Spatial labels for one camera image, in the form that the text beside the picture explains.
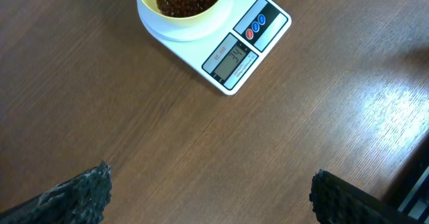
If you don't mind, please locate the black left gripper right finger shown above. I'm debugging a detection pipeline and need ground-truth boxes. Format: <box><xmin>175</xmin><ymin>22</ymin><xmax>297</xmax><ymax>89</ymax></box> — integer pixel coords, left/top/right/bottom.
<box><xmin>309</xmin><ymin>170</ymin><xmax>420</xmax><ymax>224</ymax></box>

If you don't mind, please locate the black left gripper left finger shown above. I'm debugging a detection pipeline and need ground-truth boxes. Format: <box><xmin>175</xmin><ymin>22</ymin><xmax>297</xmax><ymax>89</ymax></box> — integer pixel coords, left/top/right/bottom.
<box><xmin>1</xmin><ymin>162</ymin><xmax>112</xmax><ymax>224</ymax></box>

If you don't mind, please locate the white digital kitchen scale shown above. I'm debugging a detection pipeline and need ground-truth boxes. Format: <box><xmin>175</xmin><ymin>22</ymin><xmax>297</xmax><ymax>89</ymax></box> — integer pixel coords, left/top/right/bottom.
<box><xmin>137</xmin><ymin>0</ymin><xmax>292</xmax><ymax>95</ymax></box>

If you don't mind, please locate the yellow plastic bowl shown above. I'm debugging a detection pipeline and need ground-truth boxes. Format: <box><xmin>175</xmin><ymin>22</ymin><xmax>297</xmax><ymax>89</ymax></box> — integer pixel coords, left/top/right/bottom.
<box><xmin>141</xmin><ymin>0</ymin><xmax>233</xmax><ymax>27</ymax></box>

